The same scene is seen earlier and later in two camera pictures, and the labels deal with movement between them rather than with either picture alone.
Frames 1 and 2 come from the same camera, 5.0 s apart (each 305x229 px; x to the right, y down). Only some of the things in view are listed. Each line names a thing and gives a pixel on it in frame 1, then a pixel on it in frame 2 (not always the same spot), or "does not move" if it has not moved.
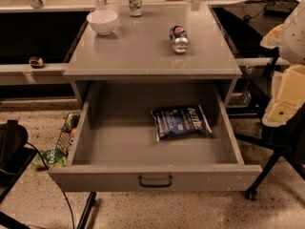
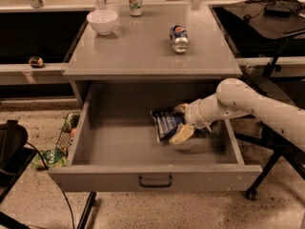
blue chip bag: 180,122 does not move
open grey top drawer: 115,147 does not move
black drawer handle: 155,185 does not move
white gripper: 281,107 -> 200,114
